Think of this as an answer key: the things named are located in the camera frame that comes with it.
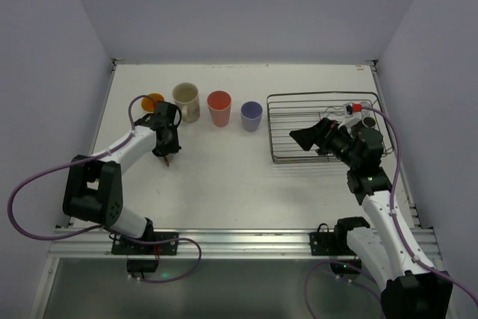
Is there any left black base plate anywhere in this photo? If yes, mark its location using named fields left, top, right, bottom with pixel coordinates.
left=109, top=232, right=179, bottom=256

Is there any pink plastic cup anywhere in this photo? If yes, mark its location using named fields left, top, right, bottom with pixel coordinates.
left=207, top=90, right=232, bottom=127

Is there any wire dish rack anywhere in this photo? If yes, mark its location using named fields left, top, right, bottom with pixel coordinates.
left=266, top=90, right=395, bottom=165

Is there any left controller box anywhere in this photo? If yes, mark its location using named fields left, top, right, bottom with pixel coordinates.
left=126, top=259, right=159, bottom=279

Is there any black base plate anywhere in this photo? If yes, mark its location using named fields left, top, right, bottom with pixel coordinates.
left=109, top=232, right=179, bottom=256
left=308, top=223, right=355, bottom=256

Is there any white floral mug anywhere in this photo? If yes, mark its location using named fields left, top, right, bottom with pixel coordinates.
left=141, top=93, right=164, bottom=113

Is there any clear glass cup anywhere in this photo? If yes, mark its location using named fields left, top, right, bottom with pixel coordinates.
left=360, top=101, right=373, bottom=108

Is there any controller box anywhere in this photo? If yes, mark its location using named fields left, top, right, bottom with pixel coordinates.
left=126, top=259, right=159, bottom=279
left=329, top=259, right=362, bottom=281

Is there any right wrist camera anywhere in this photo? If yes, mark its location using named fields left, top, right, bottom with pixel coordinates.
left=338, top=102, right=362, bottom=128

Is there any aluminium mounting rail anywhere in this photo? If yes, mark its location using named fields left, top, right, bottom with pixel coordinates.
left=47, top=227, right=442, bottom=259

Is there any beige patterned mug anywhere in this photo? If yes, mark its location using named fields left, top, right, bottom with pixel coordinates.
left=173, top=82, right=200, bottom=123

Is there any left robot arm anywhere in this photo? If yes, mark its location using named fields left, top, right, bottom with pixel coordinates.
left=63, top=102, right=182, bottom=242

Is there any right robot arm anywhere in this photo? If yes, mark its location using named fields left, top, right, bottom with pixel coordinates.
left=289, top=118, right=453, bottom=318

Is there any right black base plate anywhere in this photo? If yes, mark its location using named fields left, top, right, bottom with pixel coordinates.
left=308, top=223, right=355, bottom=256

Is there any right controller box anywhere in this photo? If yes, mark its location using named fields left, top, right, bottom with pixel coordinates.
left=329, top=259, right=362, bottom=281

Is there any lavender plastic cup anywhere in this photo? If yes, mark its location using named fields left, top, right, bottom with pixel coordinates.
left=240, top=101, right=263, bottom=132

